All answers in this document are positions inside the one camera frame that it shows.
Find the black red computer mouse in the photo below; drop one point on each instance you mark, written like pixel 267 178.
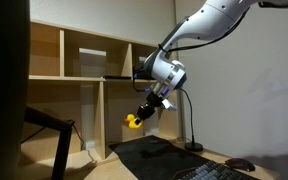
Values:
pixel 239 163

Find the black gooseneck desk lamp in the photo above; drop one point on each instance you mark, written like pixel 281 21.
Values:
pixel 192 145

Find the yellow rubber duck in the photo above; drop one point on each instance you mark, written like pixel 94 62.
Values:
pixel 130 119

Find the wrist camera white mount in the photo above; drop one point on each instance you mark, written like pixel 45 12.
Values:
pixel 169 105

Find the wooden shelf cabinet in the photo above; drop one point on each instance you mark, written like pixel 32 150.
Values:
pixel 65 81

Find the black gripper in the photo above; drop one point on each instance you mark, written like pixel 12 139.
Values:
pixel 146 110

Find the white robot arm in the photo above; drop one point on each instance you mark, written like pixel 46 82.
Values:
pixel 212 22

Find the black desk mat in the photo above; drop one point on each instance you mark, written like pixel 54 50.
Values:
pixel 153 158

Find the black computer monitor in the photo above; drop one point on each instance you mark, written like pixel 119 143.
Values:
pixel 14 60

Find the black mechanical keyboard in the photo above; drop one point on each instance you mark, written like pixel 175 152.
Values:
pixel 210 171

